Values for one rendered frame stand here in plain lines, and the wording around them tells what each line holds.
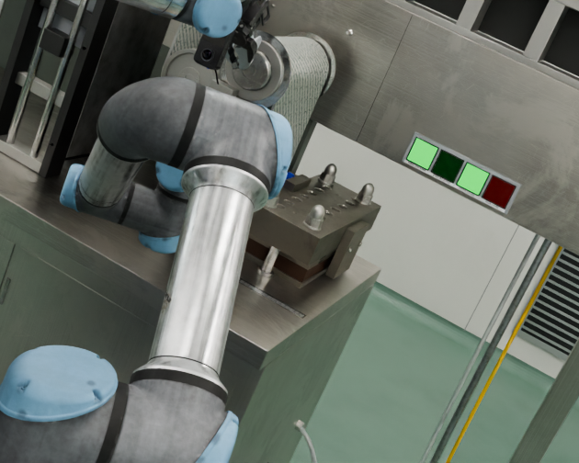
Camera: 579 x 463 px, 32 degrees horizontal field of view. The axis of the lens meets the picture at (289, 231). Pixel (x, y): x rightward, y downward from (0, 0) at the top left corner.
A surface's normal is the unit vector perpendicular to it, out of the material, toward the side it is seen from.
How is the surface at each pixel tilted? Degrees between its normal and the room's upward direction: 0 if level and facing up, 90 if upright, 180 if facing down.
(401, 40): 90
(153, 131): 96
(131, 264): 0
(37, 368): 7
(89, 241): 0
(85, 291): 90
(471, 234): 90
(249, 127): 41
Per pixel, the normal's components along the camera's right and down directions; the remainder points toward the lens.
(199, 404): 0.62, -0.30
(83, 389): 0.25, -0.90
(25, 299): -0.37, 0.18
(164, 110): -0.11, -0.11
